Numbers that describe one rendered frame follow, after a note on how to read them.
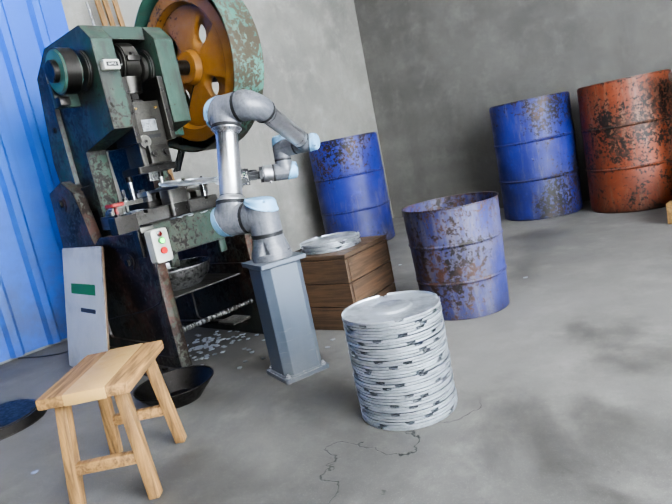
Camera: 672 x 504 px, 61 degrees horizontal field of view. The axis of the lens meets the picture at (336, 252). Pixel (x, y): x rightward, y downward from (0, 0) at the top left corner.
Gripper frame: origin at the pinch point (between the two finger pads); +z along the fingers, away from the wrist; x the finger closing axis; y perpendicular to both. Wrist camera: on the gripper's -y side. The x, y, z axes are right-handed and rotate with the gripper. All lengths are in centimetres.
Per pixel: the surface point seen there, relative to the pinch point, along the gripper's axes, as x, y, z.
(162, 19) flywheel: -82, -52, 15
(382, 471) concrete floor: 74, 129, -31
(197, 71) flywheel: -53, -36, 2
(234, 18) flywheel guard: -69, -12, -19
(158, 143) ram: -20.0, -15.4, 23.5
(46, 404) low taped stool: 47, 110, 48
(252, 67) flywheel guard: -48, -14, -24
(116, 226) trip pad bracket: 11.7, 22.0, 40.9
